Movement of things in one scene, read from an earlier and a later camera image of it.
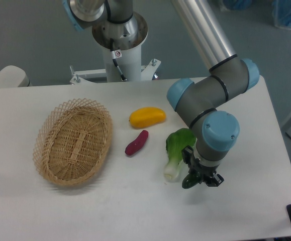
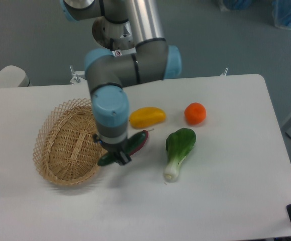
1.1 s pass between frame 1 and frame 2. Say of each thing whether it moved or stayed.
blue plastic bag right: stayed
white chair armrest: stayed
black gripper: moved
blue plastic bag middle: stayed
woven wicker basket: stayed
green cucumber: moved
